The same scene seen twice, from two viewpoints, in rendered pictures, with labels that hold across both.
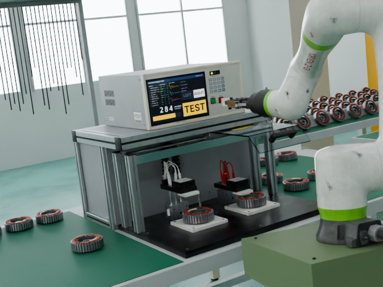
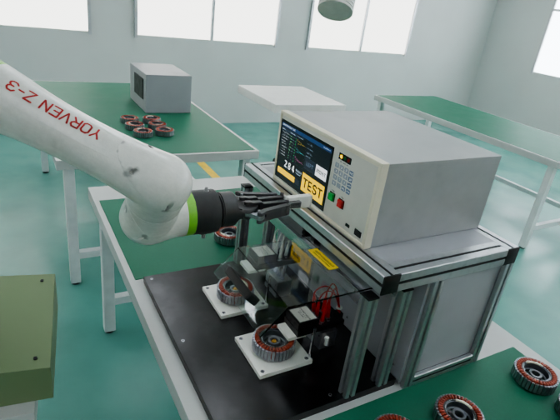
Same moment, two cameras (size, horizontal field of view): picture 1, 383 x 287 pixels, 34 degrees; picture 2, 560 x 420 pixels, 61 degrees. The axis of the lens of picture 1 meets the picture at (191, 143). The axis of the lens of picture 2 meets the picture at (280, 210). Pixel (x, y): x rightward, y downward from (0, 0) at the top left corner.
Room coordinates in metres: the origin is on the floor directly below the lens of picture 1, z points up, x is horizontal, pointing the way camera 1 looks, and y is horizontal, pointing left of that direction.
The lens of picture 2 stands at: (2.28, -1.17, 1.62)
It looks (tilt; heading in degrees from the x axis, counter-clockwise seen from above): 25 degrees down; 90
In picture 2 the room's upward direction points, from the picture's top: 8 degrees clockwise
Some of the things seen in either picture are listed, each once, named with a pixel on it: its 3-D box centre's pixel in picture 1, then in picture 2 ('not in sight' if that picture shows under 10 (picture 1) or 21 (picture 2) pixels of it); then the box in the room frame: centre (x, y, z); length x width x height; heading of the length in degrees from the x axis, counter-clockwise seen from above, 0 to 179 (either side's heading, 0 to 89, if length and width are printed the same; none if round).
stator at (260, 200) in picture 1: (251, 200); (273, 342); (2.31, -0.20, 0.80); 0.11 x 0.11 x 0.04
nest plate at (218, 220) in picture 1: (199, 221); (234, 297); (2.19, 0.01, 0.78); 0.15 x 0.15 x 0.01; 32
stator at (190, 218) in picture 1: (198, 215); (235, 290); (2.19, 0.01, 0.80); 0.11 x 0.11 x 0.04
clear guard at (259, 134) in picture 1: (256, 136); (301, 277); (2.35, -0.25, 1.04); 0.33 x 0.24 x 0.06; 32
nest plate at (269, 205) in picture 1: (251, 206); (272, 349); (2.31, -0.20, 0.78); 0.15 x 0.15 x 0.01; 32
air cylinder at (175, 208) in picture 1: (177, 209); not in sight; (2.31, 0.08, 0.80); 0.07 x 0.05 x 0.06; 122
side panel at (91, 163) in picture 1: (96, 183); not in sight; (2.42, 0.39, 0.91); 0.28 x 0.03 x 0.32; 32
